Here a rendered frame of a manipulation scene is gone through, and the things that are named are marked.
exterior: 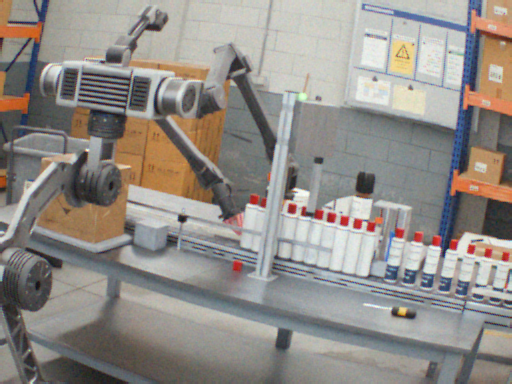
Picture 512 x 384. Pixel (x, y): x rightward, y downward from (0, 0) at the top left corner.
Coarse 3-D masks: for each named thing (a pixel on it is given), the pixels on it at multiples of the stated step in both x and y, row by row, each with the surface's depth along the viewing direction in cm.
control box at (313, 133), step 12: (300, 108) 297; (312, 108) 299; (324, 108) 302; (336, 108) 305; (300, 120) 298; (312, 120) 300; (324, 120) 303; (336, 120) 306; (300, 132) 299; (312, 132) 301; (324, 132) 304; (336, 132) 307; (288, 144) 303; (300, 144) 300; (312, 144) 303; (324, 144) 305; (312, 156) 304; (324, 156) 307
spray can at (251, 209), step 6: (252, 198) 326; (258, 198) 327; (252, 204) 326; (246, 210) 327; (252, 210) 326; (246, 216) 327; (252, 216) 326; (246, 222) 327; (252, 222) 326; (252, 228) 327; (246, 234) 327; (252, 234) 328; (246, 240) 328; (240, 246) 329; (246, 246) 328
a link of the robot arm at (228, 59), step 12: (216, 48) 309; (228, 48) 305; (216, 60) 300; (228, 60) 302; (240, 60) 310; (216, 72) 291; (228, 72) 314; (216, 84) 285; (216, 96) 277; (216, 108) 278
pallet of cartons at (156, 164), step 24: (192, 72) 648; (72, 120) 682; (144, 120) 663; (192, 120) 654; (216, 120) 710; (120, 144) 671; (144, 144) 666; (168, 144) 660; (216, 144) 722; (144, 168) 669; (168, 168) 663; (168, 192) 665; (192, 192) 689
